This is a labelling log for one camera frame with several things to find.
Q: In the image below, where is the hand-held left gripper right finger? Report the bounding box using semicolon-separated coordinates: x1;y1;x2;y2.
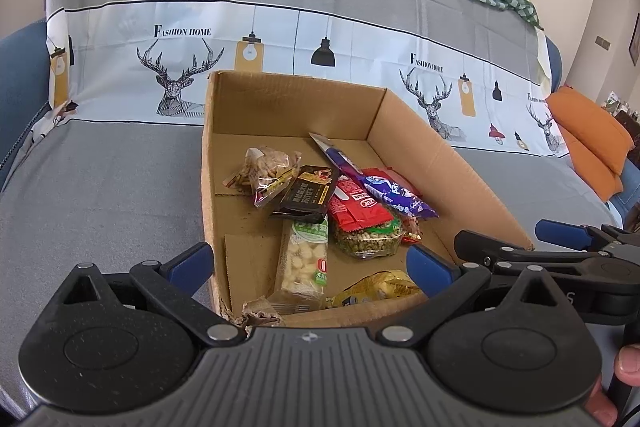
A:
375;244;561;348

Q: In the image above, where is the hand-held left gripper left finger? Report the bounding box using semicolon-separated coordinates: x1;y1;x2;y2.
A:
50;243;248;348

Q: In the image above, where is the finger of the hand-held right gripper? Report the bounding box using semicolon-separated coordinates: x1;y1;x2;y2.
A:
454;229;603;280
535;219;608;254

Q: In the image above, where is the small red yellow candy packet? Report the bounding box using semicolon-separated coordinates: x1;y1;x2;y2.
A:
400;214;425;244

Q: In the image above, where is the yellow snack packet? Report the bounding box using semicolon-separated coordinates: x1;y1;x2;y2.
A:
325;269;427;309

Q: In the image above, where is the green label peanut packet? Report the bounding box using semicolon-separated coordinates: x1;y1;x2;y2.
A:
330;214;406;261

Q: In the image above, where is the purple snack packet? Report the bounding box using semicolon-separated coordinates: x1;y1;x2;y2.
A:
361;174;440;221

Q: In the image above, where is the long red snack packet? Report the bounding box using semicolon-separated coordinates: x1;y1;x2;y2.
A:
327;177;402;231

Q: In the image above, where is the clear pack of white puffs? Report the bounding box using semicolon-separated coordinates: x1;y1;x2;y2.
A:
272;216;330;309

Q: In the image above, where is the square red snack packet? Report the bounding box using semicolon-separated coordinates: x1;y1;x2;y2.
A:
361;167;416;198

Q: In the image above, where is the clear biscuit stick bag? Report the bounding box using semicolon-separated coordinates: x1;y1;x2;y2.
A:
222;147;304;209

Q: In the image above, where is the brown black cracker packet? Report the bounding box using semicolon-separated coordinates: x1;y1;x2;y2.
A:
270;165;341;224

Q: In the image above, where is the brown cardboard box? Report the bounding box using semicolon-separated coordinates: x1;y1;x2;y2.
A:
200;71;535;329

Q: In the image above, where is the person's right hand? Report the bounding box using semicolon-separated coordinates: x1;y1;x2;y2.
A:
582;344;640;426

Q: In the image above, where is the orange cushion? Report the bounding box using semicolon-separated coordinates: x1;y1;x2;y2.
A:
562;134;624;202
545;86;636;176

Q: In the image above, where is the cluttered background shelf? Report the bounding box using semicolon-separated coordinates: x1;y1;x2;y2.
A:
604;91;640;124

